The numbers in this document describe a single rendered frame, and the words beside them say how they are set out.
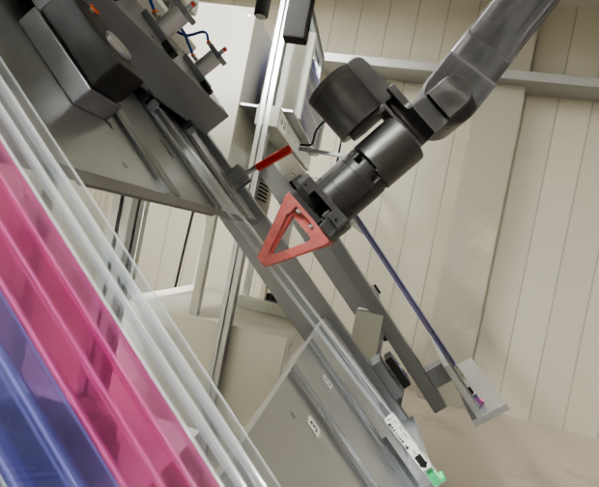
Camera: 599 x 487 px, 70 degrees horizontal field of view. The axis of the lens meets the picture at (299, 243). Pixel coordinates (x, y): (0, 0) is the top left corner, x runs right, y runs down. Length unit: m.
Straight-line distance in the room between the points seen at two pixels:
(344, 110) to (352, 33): 3.36
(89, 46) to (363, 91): 0.25
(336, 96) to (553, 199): 3.16
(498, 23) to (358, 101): 0.16
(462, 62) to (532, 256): 3.05
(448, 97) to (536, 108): 3.21
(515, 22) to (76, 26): 0.40
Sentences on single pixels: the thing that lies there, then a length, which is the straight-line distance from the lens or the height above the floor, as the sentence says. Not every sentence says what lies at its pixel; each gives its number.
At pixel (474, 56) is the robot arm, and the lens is 0.49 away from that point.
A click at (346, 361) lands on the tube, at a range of 0.47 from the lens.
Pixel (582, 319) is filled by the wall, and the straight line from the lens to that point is 3.61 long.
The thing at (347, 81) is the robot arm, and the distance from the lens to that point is 0.46.
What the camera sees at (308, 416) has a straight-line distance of 0.34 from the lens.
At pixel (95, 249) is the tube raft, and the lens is 0.21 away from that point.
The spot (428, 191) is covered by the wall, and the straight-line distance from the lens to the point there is 3.39.
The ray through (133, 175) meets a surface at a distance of 0.35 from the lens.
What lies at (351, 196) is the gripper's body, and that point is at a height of 1.01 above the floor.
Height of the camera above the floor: 0.96
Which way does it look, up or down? 1 degrees down
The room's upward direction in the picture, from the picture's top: 11 degrees clockwise
